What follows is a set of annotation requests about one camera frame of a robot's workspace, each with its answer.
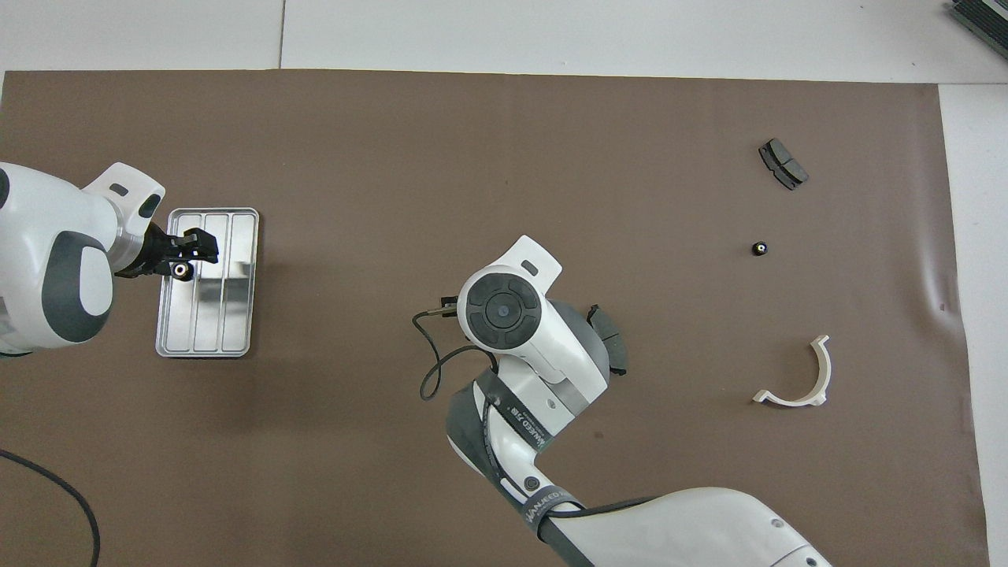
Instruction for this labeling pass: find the white curved plastic bracket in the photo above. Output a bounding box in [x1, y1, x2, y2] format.
[752, 334, 832, 409]

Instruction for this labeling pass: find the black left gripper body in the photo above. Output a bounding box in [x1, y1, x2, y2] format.
[118, 223, 188, 276]

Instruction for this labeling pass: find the short dark grey brake pad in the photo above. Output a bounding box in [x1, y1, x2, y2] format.
[758, 138, 810, 192]

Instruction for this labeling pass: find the long dark grey brake pad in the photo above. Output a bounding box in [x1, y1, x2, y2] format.
[589, 305, 629, 376]

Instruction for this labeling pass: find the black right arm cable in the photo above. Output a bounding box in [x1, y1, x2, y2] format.
[413, 295, 498, 402]

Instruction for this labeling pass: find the brown table mat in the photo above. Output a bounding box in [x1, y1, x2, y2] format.
[0, 69, 991, 567]

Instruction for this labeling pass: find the silver metal tray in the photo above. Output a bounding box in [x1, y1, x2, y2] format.
[155, 207, 261, 359]

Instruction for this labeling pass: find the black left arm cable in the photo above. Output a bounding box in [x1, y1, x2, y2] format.
[0, 449, 102, 567]

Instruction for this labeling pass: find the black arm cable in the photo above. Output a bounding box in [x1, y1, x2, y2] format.
[0, 449, 102, 567]
[413, 295, 498, 402]

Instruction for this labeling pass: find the dark grey ribbed device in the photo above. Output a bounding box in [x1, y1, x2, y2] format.
[947, 0, 1008, 61]

